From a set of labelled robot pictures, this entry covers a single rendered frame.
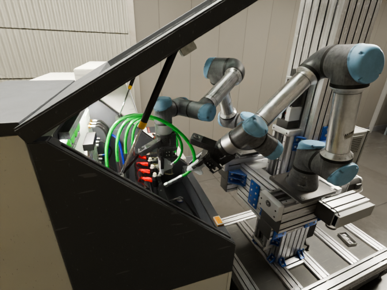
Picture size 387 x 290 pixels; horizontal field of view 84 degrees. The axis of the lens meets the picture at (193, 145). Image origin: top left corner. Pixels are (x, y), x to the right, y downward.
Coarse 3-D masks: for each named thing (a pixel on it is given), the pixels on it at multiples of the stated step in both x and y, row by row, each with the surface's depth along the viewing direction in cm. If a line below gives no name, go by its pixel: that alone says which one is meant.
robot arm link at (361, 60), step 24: (336, 48) 73; (360, 48) 66; (336, 72) 72; (360, 72) 66; (336, 96) 76; (360, 96) 73; (336, 120) 78; (336, 144) 82; (312, 168) 95; (336, 168) 84
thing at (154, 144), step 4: (152, 140) 96; (156, 140) 94; (160, 140) 93; (148, 144) 95; (152, 144) 93; (156, 144) 93; (160, 144) 93; (140, 148) 94; (144, 148) 93; (148, 148) 93; (152, 148) 93; (140, 152) 92; (144, 152) 93; (148, 152) 93
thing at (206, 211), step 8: (184, 168) 138; (192, 176) 129; (184, 184) 140; (192, 184) 122; (192, 192) 123; (200, 192) 115; (192, 200) 125; (200, 200) 109; (208, 200) 109; (200, 208) 111; (208, 208) 103; (200, 216) 113; (208, 216) 99; (216, 224) 94
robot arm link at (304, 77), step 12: (324, 48) 77; (312, 60) 80; (300, 72) 82; (312, 72) 79; (288, 84) 82; (300, 84) 81; (312, 84) 83; (276, 96) 83; (288, 96) 81; (264, 108) 84; (276, 108) 82; (264, 120) 83
